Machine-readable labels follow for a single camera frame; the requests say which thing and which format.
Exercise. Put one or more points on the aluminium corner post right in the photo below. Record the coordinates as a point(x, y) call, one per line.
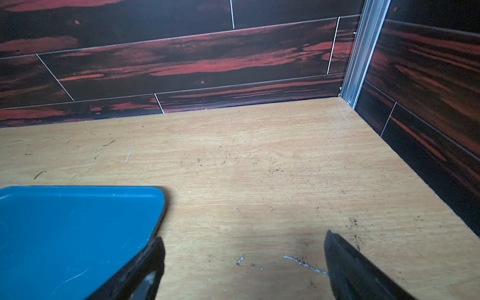
point(367, 34)

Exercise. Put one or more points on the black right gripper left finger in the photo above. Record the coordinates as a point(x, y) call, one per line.
point(139, 279)

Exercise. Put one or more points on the blue plastic tray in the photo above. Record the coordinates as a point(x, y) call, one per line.
point(64, 242)

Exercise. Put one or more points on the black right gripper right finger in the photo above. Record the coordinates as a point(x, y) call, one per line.
point(353, 277)

